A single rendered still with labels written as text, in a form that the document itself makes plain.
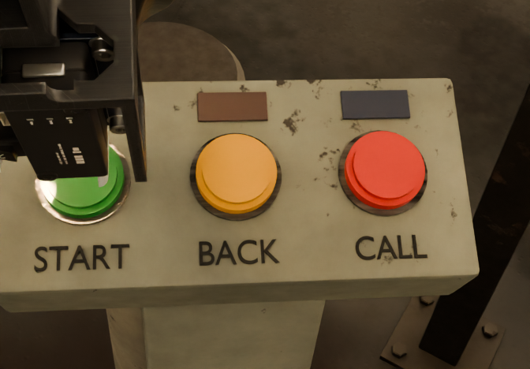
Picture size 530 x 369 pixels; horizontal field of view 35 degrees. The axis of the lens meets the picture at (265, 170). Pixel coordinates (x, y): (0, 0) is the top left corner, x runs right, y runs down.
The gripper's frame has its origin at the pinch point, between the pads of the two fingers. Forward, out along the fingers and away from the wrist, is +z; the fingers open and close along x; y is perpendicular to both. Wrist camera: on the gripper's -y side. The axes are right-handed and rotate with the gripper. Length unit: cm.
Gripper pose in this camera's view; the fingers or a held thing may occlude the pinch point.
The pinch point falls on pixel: (60, 81)
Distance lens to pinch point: 33.1
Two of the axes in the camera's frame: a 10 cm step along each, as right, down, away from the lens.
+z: -0.8, 3.4, 9.4
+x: 9.9, -0.4, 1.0
